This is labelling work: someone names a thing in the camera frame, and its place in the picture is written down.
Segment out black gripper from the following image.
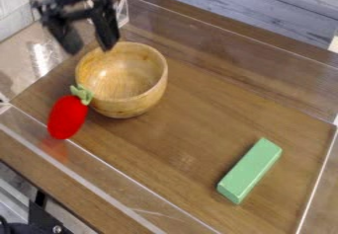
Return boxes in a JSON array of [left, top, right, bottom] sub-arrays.
[[32, 0, 120, 55]]

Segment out red toy strawberry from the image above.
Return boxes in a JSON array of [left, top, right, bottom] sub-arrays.
[[48, 84, 94, 139]]

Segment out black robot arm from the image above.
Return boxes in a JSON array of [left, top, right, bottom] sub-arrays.
[[32, 0, 120, 55]]

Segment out wooden bowl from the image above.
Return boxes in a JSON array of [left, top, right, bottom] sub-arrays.
[[75, 41, 170, 118]]

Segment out clear acrylic tray walls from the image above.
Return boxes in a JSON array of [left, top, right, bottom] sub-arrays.
[[0, 0, 338, 234]]

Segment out green rectangular block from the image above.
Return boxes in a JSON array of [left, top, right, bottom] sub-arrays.
[[217, 138, 282, 204]]

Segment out black clamp under table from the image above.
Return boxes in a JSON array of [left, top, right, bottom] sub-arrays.
[[0, 190, 74, 234]]

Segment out clear acrylic corner bracket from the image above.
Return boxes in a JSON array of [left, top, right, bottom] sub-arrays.
[[114, 0, 130, 28]]

